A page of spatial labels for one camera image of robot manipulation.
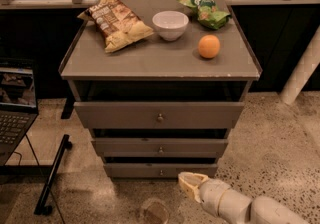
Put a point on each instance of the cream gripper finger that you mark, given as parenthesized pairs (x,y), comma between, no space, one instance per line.
(190,182)

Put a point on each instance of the grey drawer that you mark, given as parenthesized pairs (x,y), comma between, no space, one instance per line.
(158,115)
(160,147)
(151,170)

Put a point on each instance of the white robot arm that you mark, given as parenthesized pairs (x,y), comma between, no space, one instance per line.
(219,199)

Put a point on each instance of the grey bottom drawer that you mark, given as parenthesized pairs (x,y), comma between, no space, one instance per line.
(151,170)

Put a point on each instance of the grey drawer cabinet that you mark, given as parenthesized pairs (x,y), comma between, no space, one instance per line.
(154,70)

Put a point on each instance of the grey top drawer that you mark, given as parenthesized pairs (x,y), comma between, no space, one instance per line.
(158,115)

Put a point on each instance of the orange fruit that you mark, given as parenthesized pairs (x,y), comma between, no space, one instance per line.
(209,46)

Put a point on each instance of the white diagonal pole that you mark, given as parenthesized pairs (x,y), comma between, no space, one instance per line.
(305,67)

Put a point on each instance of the white bowl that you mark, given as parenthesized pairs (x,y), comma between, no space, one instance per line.
(170,25)

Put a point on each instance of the yellow brown chip bag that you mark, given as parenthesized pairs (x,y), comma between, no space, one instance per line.
(119,25)

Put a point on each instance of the green snack bag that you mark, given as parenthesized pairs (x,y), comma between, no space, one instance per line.
(207,12)

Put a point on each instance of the black laptop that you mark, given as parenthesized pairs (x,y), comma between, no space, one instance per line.
(18,103)

